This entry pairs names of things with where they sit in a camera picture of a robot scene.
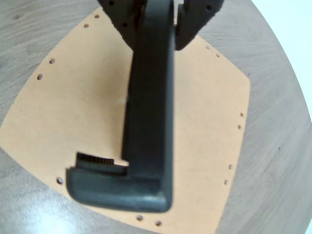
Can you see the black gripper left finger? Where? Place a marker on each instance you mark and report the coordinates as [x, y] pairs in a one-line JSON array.
[[122, 19]]

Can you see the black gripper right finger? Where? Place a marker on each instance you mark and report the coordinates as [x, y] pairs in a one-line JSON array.
[[192, 22]]

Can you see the tan square board with holes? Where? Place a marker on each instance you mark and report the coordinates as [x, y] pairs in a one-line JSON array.
[[73, 97]]

